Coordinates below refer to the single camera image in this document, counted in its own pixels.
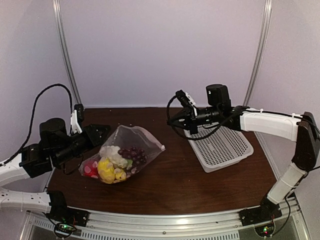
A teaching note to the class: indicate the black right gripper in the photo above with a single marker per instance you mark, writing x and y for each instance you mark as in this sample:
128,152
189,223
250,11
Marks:
184,114

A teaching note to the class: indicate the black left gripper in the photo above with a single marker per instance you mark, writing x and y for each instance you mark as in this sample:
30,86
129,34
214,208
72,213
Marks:
93,139

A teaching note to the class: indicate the white toy cauliflower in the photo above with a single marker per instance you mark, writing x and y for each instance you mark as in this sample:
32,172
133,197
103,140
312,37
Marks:
111,153

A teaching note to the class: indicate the red toy bell pepper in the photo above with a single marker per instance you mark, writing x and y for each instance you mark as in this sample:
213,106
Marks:
91,170

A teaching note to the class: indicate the yellow toy fruit front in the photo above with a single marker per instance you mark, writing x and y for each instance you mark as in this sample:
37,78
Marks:
106,171

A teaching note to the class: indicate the yellow toy fruit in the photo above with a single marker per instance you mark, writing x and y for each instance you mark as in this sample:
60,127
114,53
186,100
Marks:
106,171
120,175

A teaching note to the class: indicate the clear zip top bag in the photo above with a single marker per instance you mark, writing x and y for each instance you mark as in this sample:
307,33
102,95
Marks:
126,137

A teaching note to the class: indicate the white perforated plastic basket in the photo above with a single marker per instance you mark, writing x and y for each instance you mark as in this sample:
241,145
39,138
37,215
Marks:
222,149

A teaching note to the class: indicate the dark red toy grapes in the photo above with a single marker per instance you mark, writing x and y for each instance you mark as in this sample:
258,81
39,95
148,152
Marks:
138,156

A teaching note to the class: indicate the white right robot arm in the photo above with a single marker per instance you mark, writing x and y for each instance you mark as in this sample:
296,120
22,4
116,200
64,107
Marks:
300,129

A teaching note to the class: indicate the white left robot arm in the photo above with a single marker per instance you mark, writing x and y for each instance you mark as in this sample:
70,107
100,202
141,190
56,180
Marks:
55,148

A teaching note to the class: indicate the left round circuit board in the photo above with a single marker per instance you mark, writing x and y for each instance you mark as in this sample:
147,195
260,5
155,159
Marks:
63,230

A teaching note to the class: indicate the round circuit board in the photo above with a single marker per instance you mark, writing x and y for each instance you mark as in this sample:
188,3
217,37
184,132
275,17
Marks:
265,230
63,230

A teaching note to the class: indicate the right round circuit board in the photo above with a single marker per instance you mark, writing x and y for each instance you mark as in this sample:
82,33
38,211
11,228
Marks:
265,230

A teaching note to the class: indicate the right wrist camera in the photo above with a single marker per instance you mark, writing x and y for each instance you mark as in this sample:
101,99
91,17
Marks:
186,100

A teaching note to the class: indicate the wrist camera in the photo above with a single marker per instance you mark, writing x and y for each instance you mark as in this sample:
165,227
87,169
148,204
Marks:
76,119
186,100

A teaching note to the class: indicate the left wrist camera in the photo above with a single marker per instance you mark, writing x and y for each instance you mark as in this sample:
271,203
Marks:
76,119

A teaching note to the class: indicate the left aluminium frame post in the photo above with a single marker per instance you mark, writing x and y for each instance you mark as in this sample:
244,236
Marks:
65,52

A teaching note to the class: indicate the aluminium frame post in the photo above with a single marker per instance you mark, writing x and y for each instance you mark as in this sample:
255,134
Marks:
264,31
65,52

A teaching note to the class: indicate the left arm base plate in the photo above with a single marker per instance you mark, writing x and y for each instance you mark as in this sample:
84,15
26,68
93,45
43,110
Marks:
71,216

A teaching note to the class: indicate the front aluminium rail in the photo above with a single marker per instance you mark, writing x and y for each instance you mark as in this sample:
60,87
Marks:
223,225

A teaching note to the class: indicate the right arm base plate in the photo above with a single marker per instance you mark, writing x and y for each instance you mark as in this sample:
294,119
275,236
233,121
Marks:
257,215

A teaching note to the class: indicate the right aluminium frame post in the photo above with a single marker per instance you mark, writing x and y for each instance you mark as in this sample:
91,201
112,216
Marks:
264,31

